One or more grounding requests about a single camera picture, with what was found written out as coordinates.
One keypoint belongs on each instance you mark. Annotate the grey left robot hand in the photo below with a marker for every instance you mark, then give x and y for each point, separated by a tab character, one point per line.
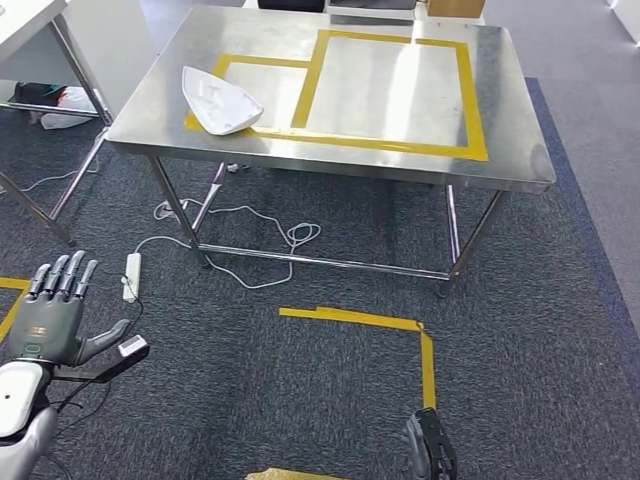
50	324

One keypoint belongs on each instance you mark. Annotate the white plastic car part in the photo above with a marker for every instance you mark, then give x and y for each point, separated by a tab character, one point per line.
220	102

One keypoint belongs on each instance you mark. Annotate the stainless steel workbench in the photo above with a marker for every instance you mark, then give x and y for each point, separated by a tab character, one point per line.
510	132

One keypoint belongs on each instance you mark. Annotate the white power strip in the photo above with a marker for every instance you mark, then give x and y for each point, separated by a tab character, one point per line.
132	275
237	167

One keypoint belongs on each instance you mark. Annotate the white charger adapter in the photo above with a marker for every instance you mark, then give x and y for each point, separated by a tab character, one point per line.
161	210

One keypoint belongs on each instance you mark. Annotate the white plastic bag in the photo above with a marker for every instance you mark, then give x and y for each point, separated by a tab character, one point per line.
75	106

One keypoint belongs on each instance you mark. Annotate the black bag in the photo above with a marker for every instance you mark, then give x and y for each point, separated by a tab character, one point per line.
35	93

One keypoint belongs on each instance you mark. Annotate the stainless steel table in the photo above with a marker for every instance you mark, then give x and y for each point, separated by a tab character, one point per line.
75	66

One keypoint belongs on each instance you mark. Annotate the white partition panel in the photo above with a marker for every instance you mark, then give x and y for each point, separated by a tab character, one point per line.
120	46

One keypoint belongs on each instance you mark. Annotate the black long flat pad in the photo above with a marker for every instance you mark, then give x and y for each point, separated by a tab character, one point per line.
290	5

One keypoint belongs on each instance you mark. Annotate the yellow floor tape outline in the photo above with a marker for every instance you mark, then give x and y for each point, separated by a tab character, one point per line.
427	371

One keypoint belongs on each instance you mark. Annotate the brown cardboard box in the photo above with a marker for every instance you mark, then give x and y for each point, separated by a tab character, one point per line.
455	8

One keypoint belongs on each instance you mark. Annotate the white cabinet corner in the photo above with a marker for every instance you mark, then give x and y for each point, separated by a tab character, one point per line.
627	16

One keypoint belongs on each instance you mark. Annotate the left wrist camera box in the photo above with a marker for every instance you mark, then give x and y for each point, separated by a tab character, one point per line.
120	358

